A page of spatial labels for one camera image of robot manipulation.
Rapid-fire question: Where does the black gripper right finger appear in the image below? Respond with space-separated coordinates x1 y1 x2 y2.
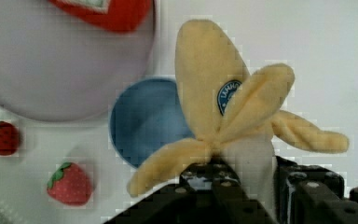
275 157 358 224

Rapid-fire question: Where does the lower plush strawberry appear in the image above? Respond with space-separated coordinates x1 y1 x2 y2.
47 162 92 206

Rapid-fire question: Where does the yellow plush peeled banana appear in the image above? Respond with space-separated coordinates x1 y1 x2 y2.
127 20 350 217

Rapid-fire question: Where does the red ketchup bottle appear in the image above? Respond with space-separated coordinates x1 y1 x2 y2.
48 0 153 33

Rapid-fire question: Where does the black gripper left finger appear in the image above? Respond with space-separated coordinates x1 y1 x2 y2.
104 159 275 224

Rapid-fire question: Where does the upper plush strawberry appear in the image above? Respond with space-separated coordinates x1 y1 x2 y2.
0 121 21 156

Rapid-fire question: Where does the small blue bowl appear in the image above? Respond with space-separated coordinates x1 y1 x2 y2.
109 78 193 168

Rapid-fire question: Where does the plush strawberry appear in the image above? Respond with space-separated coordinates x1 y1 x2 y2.
47 162 92 206
0 121 21 156

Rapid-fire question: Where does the pale pink round plate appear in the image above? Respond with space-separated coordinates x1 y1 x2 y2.
0 0 155 122

